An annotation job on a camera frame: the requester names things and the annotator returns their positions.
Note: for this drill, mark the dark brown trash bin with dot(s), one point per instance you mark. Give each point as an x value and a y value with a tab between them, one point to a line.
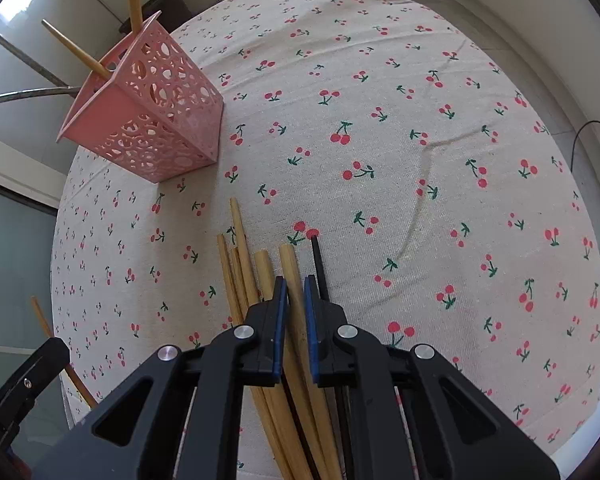
172	5

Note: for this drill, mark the frosted glass sliding door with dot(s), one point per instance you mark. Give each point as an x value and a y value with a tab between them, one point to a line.
10	260

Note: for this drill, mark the black chopstick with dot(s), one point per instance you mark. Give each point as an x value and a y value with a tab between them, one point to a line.
321	275

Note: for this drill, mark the pink perforated chopstick holder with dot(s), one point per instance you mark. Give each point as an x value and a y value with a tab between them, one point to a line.
155	90

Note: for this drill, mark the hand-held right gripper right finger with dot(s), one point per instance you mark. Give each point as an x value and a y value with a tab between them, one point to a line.
310	325

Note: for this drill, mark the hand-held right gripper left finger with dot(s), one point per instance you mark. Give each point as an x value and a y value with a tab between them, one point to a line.
279	325

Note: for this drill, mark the cherry print tablecloth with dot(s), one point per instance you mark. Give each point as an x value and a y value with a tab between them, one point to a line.
380	160

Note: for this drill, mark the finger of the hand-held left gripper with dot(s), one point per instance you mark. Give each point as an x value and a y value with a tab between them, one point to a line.
30	385

